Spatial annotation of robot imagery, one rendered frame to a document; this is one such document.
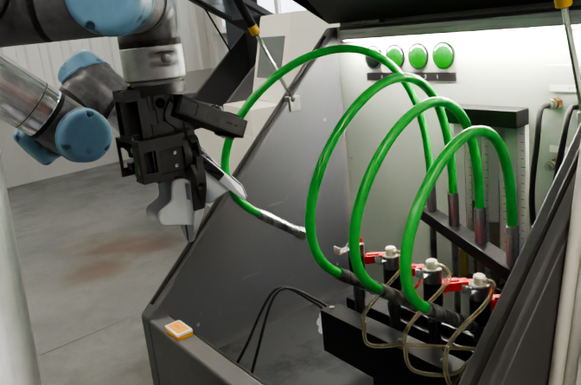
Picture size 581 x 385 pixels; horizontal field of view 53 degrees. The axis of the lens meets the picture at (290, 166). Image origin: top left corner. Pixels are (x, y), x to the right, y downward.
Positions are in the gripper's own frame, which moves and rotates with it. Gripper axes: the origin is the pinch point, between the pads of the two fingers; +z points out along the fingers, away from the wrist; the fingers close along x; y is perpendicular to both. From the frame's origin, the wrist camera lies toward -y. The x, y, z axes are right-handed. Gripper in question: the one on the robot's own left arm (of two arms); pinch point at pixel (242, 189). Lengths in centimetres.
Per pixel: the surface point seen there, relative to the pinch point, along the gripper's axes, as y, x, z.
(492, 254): -17.7, 11.2, 35.1
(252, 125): -13, -269, -27
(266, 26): -72, -302, -66
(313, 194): -7.4, 19.0, 8.1
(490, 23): -47.7, 1.7, 13.7
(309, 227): -3.6, 18.6, 10.8
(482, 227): -20.3, 8.0, 32.3
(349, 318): 4.7, 1.2, 27.6
